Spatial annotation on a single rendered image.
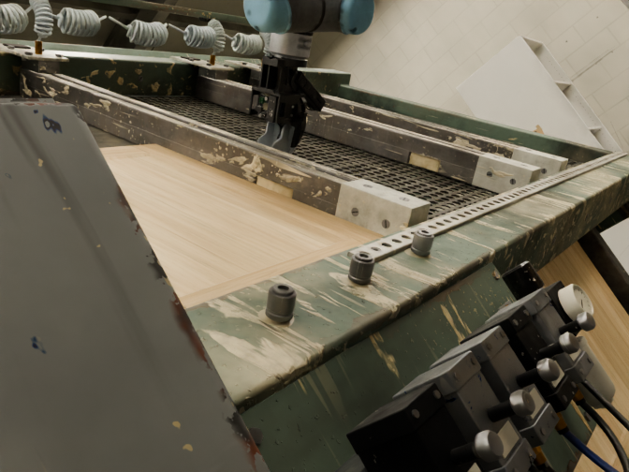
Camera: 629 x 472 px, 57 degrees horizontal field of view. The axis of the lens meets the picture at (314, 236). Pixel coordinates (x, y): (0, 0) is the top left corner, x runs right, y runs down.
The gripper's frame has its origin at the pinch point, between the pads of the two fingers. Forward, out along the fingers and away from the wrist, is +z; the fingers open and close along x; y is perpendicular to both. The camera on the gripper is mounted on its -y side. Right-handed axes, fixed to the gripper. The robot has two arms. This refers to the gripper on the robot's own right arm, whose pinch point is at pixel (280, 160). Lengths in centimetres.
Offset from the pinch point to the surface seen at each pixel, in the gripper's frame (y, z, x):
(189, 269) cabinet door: 47, 1, 27
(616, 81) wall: -484, -20, -33
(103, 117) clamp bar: 16.0, -0.7, -35.9
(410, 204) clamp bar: 14.4, -5.0, 36.5
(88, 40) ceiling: -228, 26, -423
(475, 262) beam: 20, -3, 50
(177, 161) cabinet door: 20.1, 0.4, -7.1
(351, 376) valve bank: 51, 0, 52
